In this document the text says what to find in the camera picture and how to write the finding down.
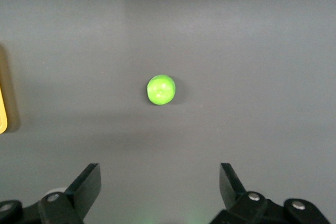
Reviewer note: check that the white round right gripper attachment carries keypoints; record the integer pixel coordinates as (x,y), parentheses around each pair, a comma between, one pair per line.
(53,191)

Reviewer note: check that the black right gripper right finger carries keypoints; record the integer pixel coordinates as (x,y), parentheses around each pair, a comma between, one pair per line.
(252,208)

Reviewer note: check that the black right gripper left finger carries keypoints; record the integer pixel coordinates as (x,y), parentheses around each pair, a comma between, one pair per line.
(65,208)

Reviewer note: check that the yellow plastic tray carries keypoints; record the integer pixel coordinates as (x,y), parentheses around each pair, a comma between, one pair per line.
(2,98)

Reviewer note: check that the green lime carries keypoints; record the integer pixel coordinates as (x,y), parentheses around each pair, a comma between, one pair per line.
(160,89)

